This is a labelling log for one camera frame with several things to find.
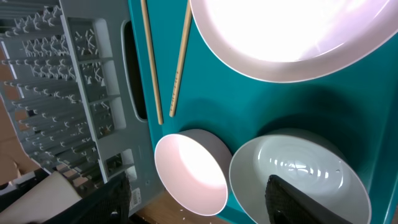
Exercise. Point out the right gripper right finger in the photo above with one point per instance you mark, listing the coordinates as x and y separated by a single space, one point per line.
287 205

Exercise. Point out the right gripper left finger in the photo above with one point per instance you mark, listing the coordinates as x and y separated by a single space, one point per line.
107 204

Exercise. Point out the pale green bowl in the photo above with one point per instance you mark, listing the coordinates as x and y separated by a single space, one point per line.
309 162

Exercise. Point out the small pink bowl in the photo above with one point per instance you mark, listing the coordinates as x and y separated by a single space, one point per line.
193 166

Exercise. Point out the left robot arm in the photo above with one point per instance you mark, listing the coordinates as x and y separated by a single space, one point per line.
47 199

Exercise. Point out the grey dishwasher rack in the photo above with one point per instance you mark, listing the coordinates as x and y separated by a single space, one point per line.
81 109

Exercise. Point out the teal plastic tray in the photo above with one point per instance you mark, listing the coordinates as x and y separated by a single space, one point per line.
355 108

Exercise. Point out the wooden chopstick right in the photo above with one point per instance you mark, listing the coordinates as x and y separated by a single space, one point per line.
181 59

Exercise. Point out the wooden chopstick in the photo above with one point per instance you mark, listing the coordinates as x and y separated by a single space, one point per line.
181 59
153 70

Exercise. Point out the large white plate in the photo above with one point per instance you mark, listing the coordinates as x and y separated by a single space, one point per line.
287 41

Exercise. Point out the wooden chopstick left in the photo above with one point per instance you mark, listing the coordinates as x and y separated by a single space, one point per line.
153 70

